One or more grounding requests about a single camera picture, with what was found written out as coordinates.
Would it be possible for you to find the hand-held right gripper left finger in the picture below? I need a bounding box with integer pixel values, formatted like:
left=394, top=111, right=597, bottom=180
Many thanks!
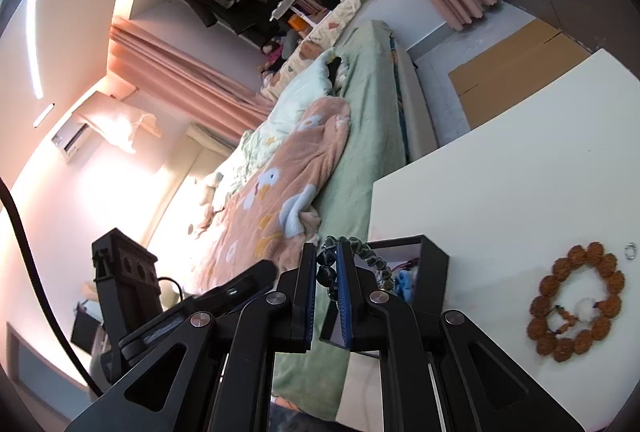
left=65, top=242, right=321, bottom=432

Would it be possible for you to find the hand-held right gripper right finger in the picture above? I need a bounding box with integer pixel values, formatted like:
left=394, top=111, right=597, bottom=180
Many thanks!
left=335, top=237, right=586, bottom=432

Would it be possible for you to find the dark bead bracelet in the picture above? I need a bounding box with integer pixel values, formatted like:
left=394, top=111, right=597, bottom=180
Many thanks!
left=318, top=235, right=397, bottom=308

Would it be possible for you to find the blue braided bracelet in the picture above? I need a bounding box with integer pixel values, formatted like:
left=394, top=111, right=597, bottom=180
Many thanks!
left=394, top=269, right=416, bottom=303

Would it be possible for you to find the black box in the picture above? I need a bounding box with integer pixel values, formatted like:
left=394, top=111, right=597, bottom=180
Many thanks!
left=319, top=235, right=451, bottom=355

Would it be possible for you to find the cream crumpled cloth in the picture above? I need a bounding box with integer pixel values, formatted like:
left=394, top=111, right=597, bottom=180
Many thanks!
left=187, top=169, right=226, bottom=238

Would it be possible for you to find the black rectangular screen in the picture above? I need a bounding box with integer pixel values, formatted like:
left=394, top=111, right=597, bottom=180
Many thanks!
left=70, top=302, right=106, bottom=355

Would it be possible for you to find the beige headboard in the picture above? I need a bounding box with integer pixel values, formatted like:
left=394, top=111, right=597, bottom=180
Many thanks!
left=185, top=122, right=241, bottom=183

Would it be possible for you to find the pink floral blanket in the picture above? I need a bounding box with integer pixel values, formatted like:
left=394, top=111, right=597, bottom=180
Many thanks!
left=192, top=96, right=352, bottom=293

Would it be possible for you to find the white hanging cloth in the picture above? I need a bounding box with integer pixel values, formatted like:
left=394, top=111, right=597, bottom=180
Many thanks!
left=75, top=95, right=163, bottom=155

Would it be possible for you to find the bed with green sheet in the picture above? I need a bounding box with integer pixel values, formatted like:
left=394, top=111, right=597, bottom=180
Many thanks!
left=190, top=20, right=441, bottom=418

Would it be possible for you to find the white air conditioner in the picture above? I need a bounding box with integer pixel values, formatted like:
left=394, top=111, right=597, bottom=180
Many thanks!
left=50, top=121, right=93, bottom=164

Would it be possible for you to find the light green quilt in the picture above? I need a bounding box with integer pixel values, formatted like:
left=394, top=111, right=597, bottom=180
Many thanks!
left=215, top=57, right=346, bottom=213

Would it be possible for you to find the white table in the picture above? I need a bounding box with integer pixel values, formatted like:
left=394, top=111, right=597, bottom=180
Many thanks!
left=340, top=47, right=640, bottom=432

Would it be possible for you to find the pile of plush toys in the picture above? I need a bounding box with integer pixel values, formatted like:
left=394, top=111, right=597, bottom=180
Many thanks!
left=257, top=35, right=301, bottom=88

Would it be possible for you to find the white small rack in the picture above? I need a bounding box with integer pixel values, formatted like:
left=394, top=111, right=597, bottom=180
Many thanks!
left=270, top=0, right=321, bottom=26

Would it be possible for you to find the ceiling light strip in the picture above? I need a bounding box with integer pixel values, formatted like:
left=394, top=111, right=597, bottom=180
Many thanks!
left=27, top=0, right=45, bottom=100

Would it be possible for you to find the black cable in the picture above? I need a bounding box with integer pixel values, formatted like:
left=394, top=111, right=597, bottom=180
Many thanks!
left=0, top=176, right=103, bottom=398

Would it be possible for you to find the brown bead bracelet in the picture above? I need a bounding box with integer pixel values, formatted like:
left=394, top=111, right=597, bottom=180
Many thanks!
left=526, top=241, right=627, bottom=364

